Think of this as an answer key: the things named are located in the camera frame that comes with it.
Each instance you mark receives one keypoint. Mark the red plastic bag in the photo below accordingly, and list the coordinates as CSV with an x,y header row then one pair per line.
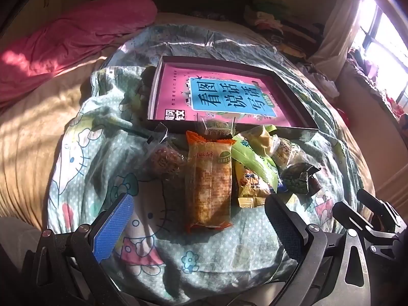
x,y
341,114

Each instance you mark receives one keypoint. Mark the long orange snack packet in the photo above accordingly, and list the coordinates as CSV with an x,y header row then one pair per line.
x,y
208,181

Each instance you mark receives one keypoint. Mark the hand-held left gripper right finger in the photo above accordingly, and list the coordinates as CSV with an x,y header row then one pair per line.
x,y
285,228

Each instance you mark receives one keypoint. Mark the beige curtain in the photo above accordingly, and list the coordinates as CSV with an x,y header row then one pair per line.
x,y
338,38

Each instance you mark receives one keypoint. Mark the clear-wrapped round brown snack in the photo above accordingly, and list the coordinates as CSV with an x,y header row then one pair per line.
x,y
164,162

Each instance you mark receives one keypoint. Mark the pink blanket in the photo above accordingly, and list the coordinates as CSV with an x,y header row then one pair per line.
x,y
79,32

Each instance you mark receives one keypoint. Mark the shallow cardboard box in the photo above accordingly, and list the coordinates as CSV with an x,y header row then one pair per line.
x,y
287,134

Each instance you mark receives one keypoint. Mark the cartoon printed quilt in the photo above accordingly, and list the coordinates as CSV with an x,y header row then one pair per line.
x,y
95,165

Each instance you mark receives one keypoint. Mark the dark patterned cloth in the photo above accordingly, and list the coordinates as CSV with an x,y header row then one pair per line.
x,y
207,14

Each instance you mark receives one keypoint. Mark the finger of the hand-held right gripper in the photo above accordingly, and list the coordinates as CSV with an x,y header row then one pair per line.
x,y
350,216
377,208

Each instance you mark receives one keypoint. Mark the clothes on windowsill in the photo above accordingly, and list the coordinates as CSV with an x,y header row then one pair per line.
x,y
361,62

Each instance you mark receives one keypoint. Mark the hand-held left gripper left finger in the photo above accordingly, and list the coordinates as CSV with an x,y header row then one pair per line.
x,y
114,226

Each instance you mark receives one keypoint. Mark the pink and blue book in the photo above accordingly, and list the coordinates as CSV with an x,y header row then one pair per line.
x,y
229,98

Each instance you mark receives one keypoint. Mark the yellow snack packet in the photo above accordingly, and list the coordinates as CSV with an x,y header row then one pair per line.
x,y
251,181

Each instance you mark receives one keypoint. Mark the pile of folded clothes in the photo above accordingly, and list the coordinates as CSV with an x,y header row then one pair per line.
x,y
271,22

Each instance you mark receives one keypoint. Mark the clear packet with green cake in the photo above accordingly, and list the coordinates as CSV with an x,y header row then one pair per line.
x,y
216,127

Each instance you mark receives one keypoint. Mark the green-yellow snack packet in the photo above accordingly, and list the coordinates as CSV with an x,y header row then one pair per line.
x,y
251,156

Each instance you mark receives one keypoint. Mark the dark green pea packet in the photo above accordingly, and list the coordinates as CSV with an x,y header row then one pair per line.
x,y
296,177

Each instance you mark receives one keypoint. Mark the window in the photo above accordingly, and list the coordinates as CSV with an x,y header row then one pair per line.
x,y
389,38

